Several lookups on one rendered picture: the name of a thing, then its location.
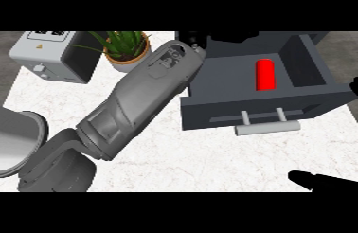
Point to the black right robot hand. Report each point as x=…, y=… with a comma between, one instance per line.
x=330, y=182

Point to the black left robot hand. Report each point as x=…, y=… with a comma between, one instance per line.
x=223, y=35

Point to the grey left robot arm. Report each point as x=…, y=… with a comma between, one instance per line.
x=135, y=98

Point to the dark grey open drawer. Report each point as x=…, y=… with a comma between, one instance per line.
x=228, y=75

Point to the red can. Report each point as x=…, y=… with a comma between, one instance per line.
x=265, y=74

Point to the dark grey drawer front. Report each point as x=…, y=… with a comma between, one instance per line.
x=219, y=112

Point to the green plant in orange pot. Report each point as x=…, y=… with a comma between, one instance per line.
x=124, y=49

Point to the pale grey toaster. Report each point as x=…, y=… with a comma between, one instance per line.
x=44, y=57

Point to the grey round container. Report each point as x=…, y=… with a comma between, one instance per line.
x=18, y=142

